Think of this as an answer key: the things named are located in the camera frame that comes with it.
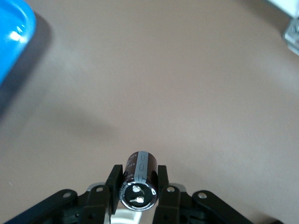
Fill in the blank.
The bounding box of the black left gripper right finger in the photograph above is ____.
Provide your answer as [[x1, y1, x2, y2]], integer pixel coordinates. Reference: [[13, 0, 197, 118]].
[[151, 165, 253, 224]]

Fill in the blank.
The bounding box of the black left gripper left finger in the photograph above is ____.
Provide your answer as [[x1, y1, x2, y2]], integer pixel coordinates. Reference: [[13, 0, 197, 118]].
[[4, 165, 124, 224]]

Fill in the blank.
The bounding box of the dark cylindrical capacitor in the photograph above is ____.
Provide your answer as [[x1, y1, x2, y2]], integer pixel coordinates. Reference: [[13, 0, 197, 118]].
[[120, 151, 159, 212]]

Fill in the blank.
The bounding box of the blue plastic tray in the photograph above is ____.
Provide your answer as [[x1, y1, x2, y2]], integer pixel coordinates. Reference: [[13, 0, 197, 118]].
[[0, 0, 37, 112]]

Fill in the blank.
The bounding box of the metal mesh power supply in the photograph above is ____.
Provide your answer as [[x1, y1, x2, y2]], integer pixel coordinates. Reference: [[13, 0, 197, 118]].
[[281, 18, 299, 56]]

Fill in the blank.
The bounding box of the large white half-ring clamp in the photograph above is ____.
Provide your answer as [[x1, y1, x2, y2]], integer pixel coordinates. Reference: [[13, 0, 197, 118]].
[[266, 0, 299, 18]]

